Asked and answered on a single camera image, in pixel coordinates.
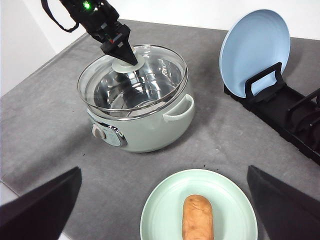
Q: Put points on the black plate rack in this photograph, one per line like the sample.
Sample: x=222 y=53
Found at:
x=292 y=111

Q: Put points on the blue plate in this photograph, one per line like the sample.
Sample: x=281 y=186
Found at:
x=257 y=43

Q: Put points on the green electric steamer pot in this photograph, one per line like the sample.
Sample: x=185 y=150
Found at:
x=147 y=134

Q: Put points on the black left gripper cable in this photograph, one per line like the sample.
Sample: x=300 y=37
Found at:
x=44 y=4

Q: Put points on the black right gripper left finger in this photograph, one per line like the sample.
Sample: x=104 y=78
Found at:
x=43 y=213

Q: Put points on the green plate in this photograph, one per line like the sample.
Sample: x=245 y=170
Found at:
x=233 y=211

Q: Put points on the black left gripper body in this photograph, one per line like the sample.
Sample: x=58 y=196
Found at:
x=100 y=18

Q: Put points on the brown potato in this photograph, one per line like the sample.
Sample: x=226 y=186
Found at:
x=197 y=218

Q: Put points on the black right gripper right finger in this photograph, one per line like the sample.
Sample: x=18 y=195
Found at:
x=288 y=213

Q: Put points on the glass pot lid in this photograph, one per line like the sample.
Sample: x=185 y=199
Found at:
x=121 y=90

